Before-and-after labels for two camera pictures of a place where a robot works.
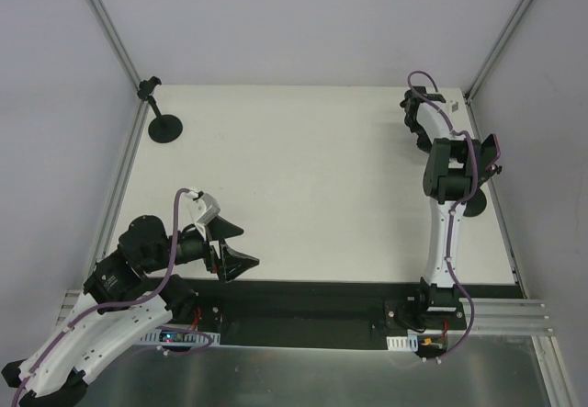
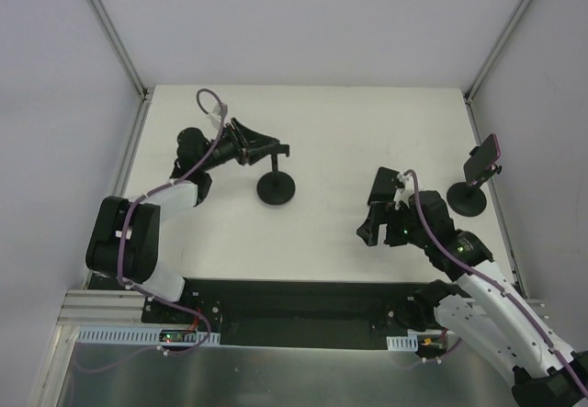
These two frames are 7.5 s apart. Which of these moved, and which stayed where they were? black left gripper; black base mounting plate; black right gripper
Moved: black right gripper; black left gripper
Stayed: black base mounting plate
